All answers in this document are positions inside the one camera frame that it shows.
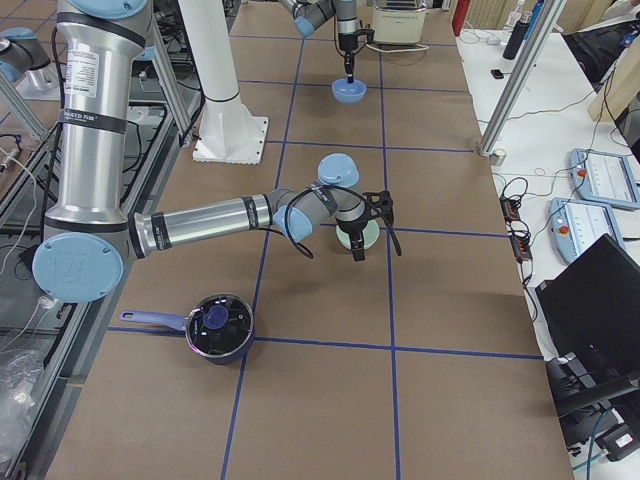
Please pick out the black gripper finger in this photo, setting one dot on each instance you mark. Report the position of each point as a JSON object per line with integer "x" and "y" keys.
{"x": 357, "y": 247}
{"x": 349, "y": 66}

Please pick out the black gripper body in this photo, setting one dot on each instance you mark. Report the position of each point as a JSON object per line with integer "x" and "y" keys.
{"x": 346, "y": 44}
{"x": 354, "y": 231}

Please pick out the blue bowl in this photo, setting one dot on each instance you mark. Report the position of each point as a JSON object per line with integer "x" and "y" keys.
{"x": 348, "y": 92}

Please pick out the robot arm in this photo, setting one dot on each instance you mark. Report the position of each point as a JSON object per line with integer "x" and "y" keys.
{"x": 309, "y": 16}
{"x": 87, "y": 237}

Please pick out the cream chrome toaster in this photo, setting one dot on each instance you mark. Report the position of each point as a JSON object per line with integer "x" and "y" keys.
{"x": 398, "y": 22}

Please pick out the dark blue saucepan with lid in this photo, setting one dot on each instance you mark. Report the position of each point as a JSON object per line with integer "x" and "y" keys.
{"x": 219, "y": 328}

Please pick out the black orange power strip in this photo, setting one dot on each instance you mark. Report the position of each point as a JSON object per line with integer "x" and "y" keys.
{"x": 518, "y": 230}

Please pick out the black water bottle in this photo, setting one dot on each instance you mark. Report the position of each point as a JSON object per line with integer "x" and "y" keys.
{"x": 516, "y": 38}

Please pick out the blue teach pendant near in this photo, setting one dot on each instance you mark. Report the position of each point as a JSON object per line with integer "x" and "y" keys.
{"x": 577, "y": 224}

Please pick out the blue teach pendant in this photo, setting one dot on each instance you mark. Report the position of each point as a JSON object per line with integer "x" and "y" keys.
{"x": 577, "y": 224}
{"x": 604, "y": 177}

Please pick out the black monitor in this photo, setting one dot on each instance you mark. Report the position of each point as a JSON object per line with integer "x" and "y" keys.
{"x": 592, "y": 308}

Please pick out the blue teach pendant far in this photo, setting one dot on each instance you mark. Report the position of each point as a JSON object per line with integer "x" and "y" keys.
{"x": 604, "y": 177}

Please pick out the clear plastic bag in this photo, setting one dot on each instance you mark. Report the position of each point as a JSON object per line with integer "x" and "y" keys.
{"x": 21, "y": 372}

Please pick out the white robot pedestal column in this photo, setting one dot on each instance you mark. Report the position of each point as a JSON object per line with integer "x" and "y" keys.
{"x": 228, "y": 132}

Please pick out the aluminium frame post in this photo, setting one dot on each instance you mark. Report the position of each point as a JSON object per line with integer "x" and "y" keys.
{"x": 525, "y": 63}

